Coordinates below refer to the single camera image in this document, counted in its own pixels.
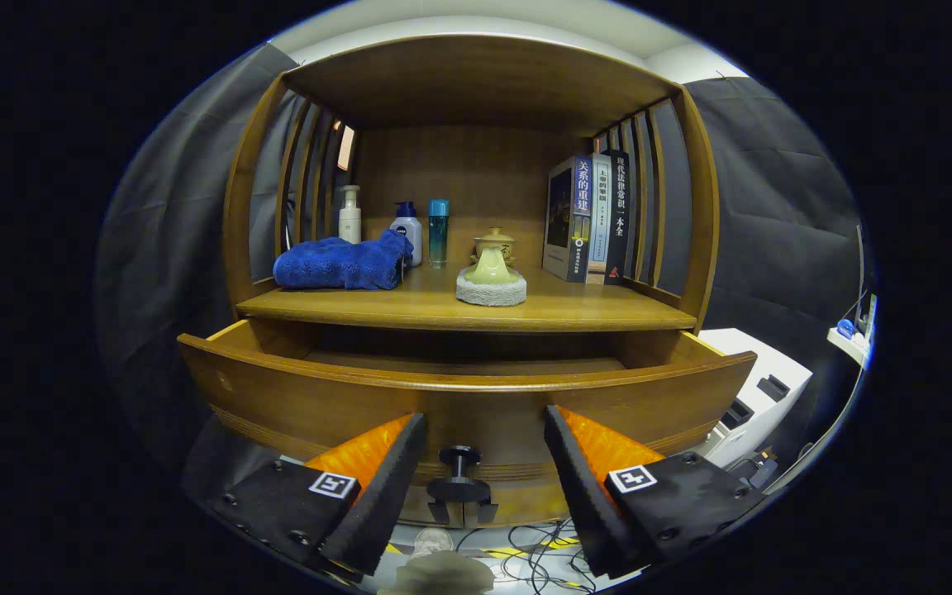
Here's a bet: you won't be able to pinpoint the floor cables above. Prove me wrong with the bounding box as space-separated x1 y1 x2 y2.
451 521 601 593

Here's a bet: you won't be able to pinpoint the wooden cabinet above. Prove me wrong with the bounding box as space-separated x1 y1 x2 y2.
177 33 758 530

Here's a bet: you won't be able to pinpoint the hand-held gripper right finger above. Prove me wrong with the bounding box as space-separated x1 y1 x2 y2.
544 405 770 579

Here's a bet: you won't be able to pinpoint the white side cabinet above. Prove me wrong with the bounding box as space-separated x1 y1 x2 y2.
695 328 814 468

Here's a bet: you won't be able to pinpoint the white pump bottle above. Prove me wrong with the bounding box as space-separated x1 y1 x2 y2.
338 184 363 245

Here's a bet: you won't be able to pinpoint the book with blue spine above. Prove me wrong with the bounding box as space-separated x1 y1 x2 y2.
542 155 594 283

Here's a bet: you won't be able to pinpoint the clear blue bottle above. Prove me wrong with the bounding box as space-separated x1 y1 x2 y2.
428 198 450 269

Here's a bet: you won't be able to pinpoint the white bottle with blue cap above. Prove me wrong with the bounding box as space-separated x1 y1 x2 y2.
389 201 424 267

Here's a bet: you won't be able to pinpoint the wooden drawer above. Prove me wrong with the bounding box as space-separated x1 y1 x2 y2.
177 318 758 507

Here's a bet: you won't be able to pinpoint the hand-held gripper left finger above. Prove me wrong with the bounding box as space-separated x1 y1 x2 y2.
212 412 429 577

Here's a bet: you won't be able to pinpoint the beige lidded tea cup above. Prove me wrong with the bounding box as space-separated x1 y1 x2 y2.
469 227 518 267

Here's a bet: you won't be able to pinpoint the black drawer knob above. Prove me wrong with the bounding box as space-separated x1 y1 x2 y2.
428 445 495 502

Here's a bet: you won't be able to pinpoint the white side desk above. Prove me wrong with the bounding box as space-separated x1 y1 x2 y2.
827 293 878 369

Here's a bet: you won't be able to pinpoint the book with pale spine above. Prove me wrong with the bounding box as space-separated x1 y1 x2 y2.
588 154 613 285

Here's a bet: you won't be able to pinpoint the book with black spine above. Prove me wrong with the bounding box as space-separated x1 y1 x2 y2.
604 149 632 287

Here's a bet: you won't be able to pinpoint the blue towel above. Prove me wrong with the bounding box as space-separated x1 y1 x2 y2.
273 230 415 291

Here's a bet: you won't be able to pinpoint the wooden countertop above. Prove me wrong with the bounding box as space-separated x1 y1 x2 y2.
236 263 698 333

